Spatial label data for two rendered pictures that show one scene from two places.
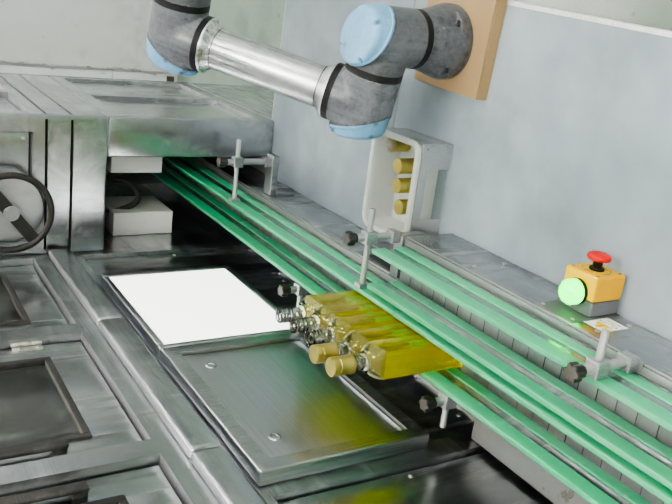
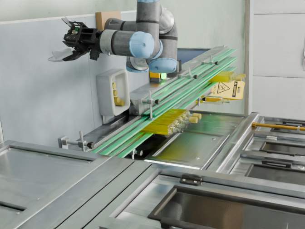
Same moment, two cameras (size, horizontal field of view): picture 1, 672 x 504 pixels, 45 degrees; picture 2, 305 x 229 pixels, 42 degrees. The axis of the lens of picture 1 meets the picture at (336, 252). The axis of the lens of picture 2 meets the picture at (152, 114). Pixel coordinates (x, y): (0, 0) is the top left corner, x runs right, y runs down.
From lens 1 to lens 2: 3.18 m
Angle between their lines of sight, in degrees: 110
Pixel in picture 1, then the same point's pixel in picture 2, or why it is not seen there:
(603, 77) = not seen: hidden behind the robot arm
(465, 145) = (116, 66)
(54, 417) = (256, 172)
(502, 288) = (161, 86)
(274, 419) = (206, 141)
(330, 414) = (190, 138)
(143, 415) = (233, 158)
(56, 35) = not seen: outside the picture
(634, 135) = not seen: hidden behind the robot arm
